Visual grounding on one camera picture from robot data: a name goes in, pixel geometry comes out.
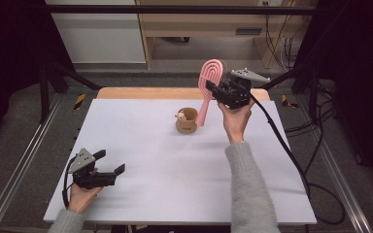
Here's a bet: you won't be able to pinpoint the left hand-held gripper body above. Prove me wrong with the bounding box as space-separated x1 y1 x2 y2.
67 148 118 190

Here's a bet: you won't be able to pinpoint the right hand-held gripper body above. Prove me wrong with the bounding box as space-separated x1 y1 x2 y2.
213 67 271 110

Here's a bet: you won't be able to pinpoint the pink hairbrush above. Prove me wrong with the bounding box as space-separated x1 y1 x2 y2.
195 58 229 127

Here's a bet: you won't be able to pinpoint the tan paper storage pot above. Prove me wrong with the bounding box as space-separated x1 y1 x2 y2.
175 107 199 135

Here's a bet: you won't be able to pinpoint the person's left hand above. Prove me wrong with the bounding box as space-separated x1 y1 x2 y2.
67 183 105 215

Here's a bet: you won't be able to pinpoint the person's right hand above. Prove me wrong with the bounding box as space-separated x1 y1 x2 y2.
218 100 256 145

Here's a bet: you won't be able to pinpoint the white table mat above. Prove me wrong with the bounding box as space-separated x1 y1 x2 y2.
43 98 318 226

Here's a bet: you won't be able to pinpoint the yellow black tape marker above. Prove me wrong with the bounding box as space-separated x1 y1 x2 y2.
281 94 299 110
73 92 87 111

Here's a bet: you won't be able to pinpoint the light wooden desk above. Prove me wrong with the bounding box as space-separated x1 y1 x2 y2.
135 0 315 70

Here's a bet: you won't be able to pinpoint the black metal stand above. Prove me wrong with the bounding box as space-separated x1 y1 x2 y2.
38 61 102 124
261 61 322 115

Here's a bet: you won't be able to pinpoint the white cabinet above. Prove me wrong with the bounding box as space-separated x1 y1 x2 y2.
44 0 147 64

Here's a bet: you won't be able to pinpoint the black curtain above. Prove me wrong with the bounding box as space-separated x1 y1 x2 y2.
295 0 373 188
0 0 74 150

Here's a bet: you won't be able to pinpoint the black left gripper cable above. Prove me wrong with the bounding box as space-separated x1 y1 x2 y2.
61 154 79 210

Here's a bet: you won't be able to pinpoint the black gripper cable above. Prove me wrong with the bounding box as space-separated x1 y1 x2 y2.
249 91 347 226
61 154 79 210

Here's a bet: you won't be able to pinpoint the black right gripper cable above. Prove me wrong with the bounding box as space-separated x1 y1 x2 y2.
249 91 347 226

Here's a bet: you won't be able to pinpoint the hanging black cable bundle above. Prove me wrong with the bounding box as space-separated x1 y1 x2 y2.
263 14 305 71

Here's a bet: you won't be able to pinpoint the aluminium rail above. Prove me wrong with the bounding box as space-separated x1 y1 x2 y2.
0 93 62 233
317 139 373 233

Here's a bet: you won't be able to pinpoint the black horizontal frame bar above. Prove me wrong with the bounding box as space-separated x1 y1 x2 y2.
45 4 373 16

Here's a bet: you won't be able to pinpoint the black floor cables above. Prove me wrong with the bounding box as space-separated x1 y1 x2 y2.
285 82 338 176

